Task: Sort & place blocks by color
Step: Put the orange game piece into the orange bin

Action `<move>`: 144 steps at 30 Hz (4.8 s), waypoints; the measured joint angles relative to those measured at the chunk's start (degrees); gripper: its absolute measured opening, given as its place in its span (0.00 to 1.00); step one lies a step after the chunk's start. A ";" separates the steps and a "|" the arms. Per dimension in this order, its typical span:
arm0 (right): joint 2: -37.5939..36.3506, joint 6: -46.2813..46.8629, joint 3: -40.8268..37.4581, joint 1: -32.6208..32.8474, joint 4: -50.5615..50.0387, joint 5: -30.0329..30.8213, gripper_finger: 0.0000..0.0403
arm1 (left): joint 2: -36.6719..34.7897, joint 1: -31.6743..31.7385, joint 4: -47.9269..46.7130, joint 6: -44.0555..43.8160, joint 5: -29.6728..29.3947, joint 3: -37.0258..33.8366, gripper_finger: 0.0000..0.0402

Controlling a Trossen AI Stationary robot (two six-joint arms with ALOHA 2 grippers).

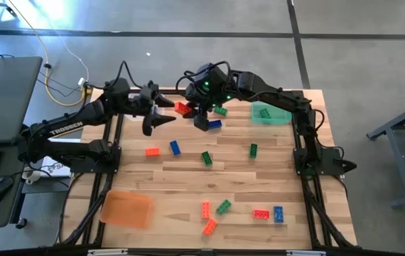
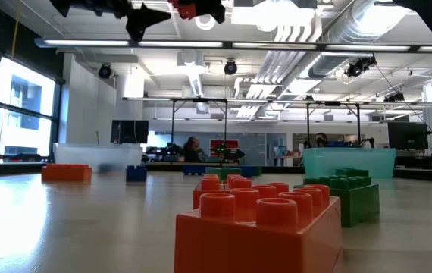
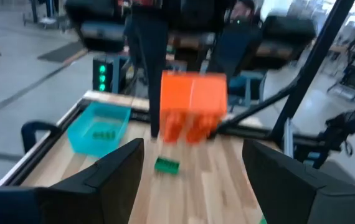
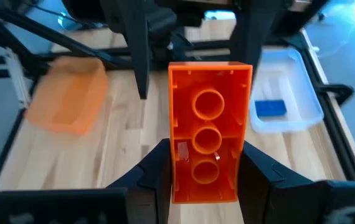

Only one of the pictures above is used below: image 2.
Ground silver ventilation duct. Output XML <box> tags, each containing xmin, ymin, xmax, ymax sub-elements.
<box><xmin>306</xmin><ymin>0</ymin><xmax>414</xmax><ymax>79</ymax></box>

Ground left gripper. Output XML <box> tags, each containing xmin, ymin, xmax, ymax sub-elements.
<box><xmin>49</xmin><ymin>0</ymin><xmax>172</xmax><ymax>42</ymax></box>

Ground black ceiling camera rig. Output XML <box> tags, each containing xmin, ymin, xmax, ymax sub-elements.
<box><xmin>343</xmin><ymin>55</ymin><xmax>378</xmax><ymax>79</ymax></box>

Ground small black ceiling rig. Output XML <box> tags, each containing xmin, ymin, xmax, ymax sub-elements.
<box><xmin>383</xmin><ymin>92</ymin><xmax>405</xmax><ymax>103</ymax></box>

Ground black round ceiling spotlight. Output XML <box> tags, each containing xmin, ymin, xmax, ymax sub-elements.
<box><xmin>223</xmin><ymin>59</ymin><xmax>239</xmax><ymax>76</ymax></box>
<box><xmin>97</xmin><ymin>63</ymin><xmax>113</xmax><ymax>80</ymax></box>

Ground black aluminium table frame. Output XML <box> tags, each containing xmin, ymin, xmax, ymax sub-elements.
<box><xmin>0</xmin><ymin>161</ymin><xmax>432</xmax><ymax>185</ymax></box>

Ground blue toy building block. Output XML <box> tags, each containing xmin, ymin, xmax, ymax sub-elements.
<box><xmin>238</xmin><ymin>165</ymin><xmax>263</xmax><ymax>178</ymax></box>
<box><xmin>126</xmin><ymin>165</ymin><xmax>148</xmax><ymax>184</ymax></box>
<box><xmin>183</xmin><ymin>165</ymin><xmax>206</xmax><ymax>177</ymax></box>

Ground person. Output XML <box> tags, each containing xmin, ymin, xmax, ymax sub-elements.
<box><xmin>183</xmin><ymin>136</ymin><xmax>203</xmax><ymax>163</ymax></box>
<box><xmin>314</xmin><ymin>132</ymin><xmax>330</xmax><ymax>149</ymax></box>

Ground teal translucent plastic bin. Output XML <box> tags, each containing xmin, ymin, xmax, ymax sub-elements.
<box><xmin>302</xmin><ymin>147</ymin><xmax>397</xmax><ymax>180</ymax></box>

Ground white coiled cable ring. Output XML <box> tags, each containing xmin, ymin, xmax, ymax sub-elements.
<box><xmin>195</xmin><ymin>14</ymin><xmax>217</xmax><ymax>31</ymax></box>

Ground black computer monitor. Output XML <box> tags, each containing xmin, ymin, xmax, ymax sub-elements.
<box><xmin>110</xmin><ymin>120</ymin><xmax>150</xmax><ymax>145</ymax></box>
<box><xmin>387</xmin><ymin>121</ymin><xmax>429</xmax><ymax>151</ymax></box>

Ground long overhead light bar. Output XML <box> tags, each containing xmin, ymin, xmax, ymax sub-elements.
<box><xmin>33</xmin><ymin>36</ymin><xmax>432</xmax><ymax>53</ymax></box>

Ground clear translucent plastic bin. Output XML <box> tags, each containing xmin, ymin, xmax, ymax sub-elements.
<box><xmin>52</xmin><ymin>143</ymin><xmax>144</xmax><ymax>174</ymax></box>

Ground black background station frame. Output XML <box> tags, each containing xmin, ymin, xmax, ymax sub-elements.
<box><xmin>170</xmin><ymin>97</ymin><xmax>229</xmax><ymax>152</ymax></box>
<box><xmin>305</xmin><ymin>100</ymin><xmax>362</xmax><ymax>149</ymax></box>

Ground background robot with green lights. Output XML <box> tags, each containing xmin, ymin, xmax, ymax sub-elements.
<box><xmin>210</xmin><ymin>142</ymin><xmax>246</xmax><ymax>165</ymax></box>

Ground black background robot arms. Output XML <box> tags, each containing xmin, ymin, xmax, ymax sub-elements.
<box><xmin>155</xmin><ymin>143</ymin><xmax>185</xmax><ymax>162</ymax></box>

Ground red board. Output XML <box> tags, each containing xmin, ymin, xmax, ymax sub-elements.
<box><xmin>209</xmin><ymin>139</ymin><xmax>240</xmax><ymax>152</ymax></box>

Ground orange toy building block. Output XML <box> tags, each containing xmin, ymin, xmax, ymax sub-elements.
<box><xmin>173</xmin><ymin>181</ymin><xmax>344</xmax><ymax>273</ymax></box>
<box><xmin>168</xmin><ymin>0</ymin><xmax>198</xmax><ymax>20</ymax></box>
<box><xmin>41</xmin><ymin>163</ymin><xmax>92</xmax><ymax>183</ymax></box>
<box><xmin>192</xmin><ymin>173</ymin><xmax>255</xmax><ymax>210</ymax></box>

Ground large window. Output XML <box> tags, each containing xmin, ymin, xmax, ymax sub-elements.
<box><xmin>0</xmin><ymin>56</ymin><xmax>56</xmax><ymax>162</ymax></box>

